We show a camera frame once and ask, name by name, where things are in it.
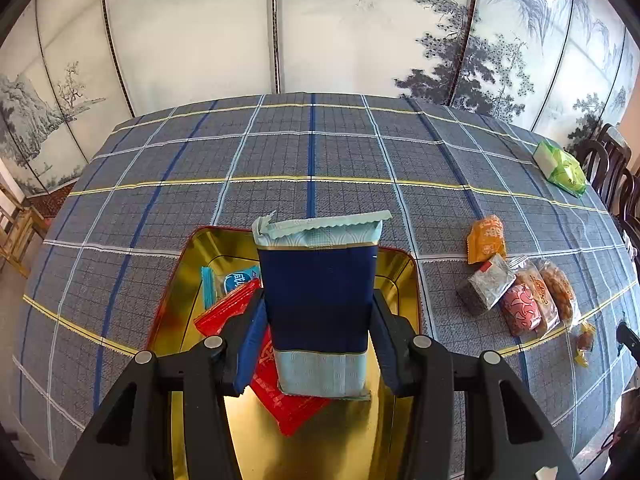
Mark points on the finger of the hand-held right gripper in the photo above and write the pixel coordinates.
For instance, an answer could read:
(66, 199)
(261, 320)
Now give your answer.
(629, 337)

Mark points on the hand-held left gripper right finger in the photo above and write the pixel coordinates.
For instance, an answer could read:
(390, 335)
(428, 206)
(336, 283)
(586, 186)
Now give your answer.
(386, 350)

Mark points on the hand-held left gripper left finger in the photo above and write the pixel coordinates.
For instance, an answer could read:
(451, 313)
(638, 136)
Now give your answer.
(252, 345)

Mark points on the small yellow candy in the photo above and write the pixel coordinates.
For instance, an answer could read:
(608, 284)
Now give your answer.
(585, 341)

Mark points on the navy blue snack packet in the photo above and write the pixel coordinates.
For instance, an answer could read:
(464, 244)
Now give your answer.
(320, 300)

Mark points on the red and gold tin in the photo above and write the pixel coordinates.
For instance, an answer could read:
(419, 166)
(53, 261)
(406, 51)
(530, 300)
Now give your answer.
(350, 440)

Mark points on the clear fried snack packet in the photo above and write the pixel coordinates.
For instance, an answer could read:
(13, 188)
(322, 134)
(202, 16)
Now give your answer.
(562, 290)
(540, 290)

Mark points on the pink patterned snack packet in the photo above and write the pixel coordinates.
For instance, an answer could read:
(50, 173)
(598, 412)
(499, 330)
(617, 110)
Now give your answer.
(522, 310)

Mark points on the dark clear snack packet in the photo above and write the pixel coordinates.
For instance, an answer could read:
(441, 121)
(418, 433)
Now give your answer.
(487, 285)

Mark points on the light blue snack packet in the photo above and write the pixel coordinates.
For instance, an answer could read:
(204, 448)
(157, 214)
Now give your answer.
(220, 285)

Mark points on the red snack packet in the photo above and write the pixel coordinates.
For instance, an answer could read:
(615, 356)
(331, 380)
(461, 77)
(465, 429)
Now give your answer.
(290, 405)

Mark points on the orange snack packet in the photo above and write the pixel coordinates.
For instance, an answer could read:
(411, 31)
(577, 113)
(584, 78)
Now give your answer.
(486, 240)

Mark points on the dark wooden chair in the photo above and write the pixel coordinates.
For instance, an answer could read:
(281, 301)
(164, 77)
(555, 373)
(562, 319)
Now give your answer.
(610, 170)

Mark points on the green tissue pack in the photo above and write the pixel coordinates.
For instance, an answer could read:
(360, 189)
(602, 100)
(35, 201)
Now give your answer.
(562, 170)

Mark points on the blue checked tablecloth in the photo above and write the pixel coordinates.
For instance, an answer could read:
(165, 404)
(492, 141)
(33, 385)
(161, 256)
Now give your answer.
(320, 160)

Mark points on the wooden stool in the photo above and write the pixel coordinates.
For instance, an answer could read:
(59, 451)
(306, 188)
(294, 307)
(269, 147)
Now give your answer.
(17, 230)

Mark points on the painted folding screen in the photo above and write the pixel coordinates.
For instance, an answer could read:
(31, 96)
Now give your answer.
(200, 35)

